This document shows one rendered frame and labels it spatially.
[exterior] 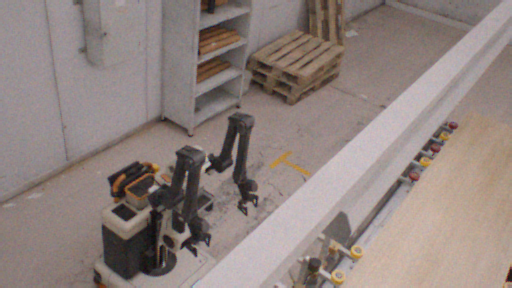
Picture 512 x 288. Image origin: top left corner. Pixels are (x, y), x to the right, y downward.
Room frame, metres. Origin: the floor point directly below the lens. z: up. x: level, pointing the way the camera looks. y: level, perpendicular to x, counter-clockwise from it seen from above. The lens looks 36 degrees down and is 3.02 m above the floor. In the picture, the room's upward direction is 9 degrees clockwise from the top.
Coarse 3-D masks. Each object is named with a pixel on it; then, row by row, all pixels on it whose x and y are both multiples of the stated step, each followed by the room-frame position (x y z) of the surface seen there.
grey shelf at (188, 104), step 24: (168, 0) 4.34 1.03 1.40; (192, 0) 4.19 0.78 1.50; (240, 0) 5.00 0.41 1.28; (168, 24) 4.34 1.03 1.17; (192, 24) 4.18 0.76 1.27; (216, 24) 5.11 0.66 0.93; (240, 24) 4.98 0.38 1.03; (168, 48) 4.33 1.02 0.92; (192, 48) 4.17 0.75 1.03; (240, 48) 4.97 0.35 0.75; (168, 72) 4.33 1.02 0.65; (192, 72) 4.17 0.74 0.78; (240, 72) 4.85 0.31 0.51; (168, 96) 4.33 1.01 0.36; (192, 96) 4.16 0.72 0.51; (216, 96) 4.87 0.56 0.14; (240, 96) 4.91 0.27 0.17; (192, 120) 4.17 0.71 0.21
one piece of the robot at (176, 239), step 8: (160, 176) 2.03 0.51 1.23; (168, 176) 2.04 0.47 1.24; (200, 176) 2.16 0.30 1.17; (160, 184) 2.01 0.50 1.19; (168, 184) 1.99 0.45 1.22; (184, 184) 2.03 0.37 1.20; (184, 192) 2.05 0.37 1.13; (176, 208) 2.04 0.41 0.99; (168, 216) 2.05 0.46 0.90; (168, 224) 2.02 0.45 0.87; (160, 232) 2.05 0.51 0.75; (168, 232) 2.02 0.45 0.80; (176, 232) 2.01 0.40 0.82; (184, 232) 2.04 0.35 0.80; (160, 240) 2.05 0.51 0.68; (168, 240) 2.01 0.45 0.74; (176, 240) 1.98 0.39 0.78; (168, 248) 2.01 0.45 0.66; (176, 248) 1.98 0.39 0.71
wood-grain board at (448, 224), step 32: (480, 128) 3.74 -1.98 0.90; (448, 160) 3.15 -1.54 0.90; (480, 160) 3.22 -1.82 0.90; (416, 192) 2.68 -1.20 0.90; (448, 192) 2.74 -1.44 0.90; (480, 192) 2.80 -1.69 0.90; (416, 224) 2.34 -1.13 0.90; (448, 224) 2.39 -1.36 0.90; (480, 224) 2.44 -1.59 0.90; (384, 256) 2.01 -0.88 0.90; (416, 256) 2.05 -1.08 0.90; (448, 256) 2.10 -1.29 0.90; (480, 256) 2.14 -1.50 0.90
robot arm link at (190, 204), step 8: (192, 160) 1.75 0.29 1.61; (192, 168) 1.74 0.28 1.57; (200, 168) 1.79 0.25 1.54; (192, 176) 1.77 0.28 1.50; (192, 184) 1.77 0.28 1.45; (192, 192) 1.77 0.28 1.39; (192, 200) 1.77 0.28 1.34; (184, 208) 1.78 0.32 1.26; (192, 208) 1.77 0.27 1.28; (192, 216) 1.78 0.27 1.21
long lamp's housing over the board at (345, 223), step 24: (480, 72) 1.57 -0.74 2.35; (456, 96) 1.33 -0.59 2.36; (432, 120) 1.14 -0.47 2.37; (408, 144) 0.99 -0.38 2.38; (384, 168) 0.87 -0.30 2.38; (360, 192) 0.77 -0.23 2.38; (384, 192) 0.84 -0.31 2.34; (336, 216) 0.71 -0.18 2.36; (360, 216) 0.73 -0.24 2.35; (336, 240) 0.70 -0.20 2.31
